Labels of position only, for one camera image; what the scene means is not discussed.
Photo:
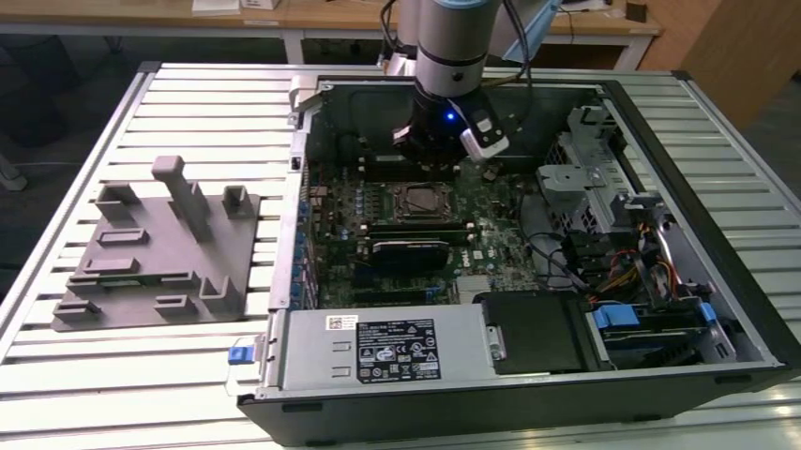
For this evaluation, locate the grey furniture leg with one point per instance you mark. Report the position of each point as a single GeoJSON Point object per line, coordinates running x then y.
{"type": "Point", "coordinates": [11, 178]}

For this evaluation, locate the small black desk object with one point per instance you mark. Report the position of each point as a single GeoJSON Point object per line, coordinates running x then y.
{"type": "Point", "coordinates": [637, 11]}

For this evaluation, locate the black PC case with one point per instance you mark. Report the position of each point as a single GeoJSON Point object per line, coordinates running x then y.
{"type": "Point", "coordinates": [469, 412]}

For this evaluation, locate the silver chipset heatsink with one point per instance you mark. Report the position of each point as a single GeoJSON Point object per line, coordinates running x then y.
{"type": "Point", "coordinates": [474, 289]}

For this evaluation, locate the blue disk carrier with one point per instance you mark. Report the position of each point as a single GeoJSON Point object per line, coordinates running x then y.
{"type": "Point", "coordinates": [616, 318]}

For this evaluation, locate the silver CPU chip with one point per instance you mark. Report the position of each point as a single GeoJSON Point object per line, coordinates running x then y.
{"type": "Point", "coordinates": [422, 200]}

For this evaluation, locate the CPU socket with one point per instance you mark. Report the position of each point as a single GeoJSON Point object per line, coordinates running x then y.
{"type": "Point", "coordinates": [420, 222]}

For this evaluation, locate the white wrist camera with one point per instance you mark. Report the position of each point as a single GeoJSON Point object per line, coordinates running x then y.
{"type": "Point", "coordinates": [488, 140]}

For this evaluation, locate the grey power supply unit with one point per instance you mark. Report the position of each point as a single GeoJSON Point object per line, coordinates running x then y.
{"type": "Point", "coordinates": [313, 347]}

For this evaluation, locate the blue case latch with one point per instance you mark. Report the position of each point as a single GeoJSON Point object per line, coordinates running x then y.
{"type": "Point", "coordinates": [241, 355]}

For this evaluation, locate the black plastic shroud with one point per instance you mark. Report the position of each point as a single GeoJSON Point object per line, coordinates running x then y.
{"type": "Point", "coordinates": [538, 333]}

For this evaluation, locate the green motherboard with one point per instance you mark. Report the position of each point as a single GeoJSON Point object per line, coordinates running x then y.
{"type": "Point", "coordinates": [494, 234]}

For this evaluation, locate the grey parts rack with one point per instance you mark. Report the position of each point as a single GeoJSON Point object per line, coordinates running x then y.
{"type": "Point", "coordinates": [169, 262]}

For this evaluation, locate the white labelled box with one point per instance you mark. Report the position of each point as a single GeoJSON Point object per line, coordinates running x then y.
{"type": "Point", "coordinates": [259, 4]}

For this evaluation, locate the green RAM stick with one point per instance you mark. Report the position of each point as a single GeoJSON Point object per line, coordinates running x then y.
{"type": "Point", "coordinates": [420, 234]}

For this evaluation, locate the white paper box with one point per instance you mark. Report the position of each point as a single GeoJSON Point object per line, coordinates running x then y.
{"type": "Point", "coordinates": [215, 5]}

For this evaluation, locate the brown wooden cabinet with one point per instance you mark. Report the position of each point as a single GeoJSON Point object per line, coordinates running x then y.
{"type": "Point", "coordinates": [739, 47]}

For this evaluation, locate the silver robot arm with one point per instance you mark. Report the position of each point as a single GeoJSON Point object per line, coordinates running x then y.
{"type": "Point", "coordinates": [448, 47]}

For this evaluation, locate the black graphics card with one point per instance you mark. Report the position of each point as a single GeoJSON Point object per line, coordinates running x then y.
{"type": "Point", "coordinates": [410, 257]}

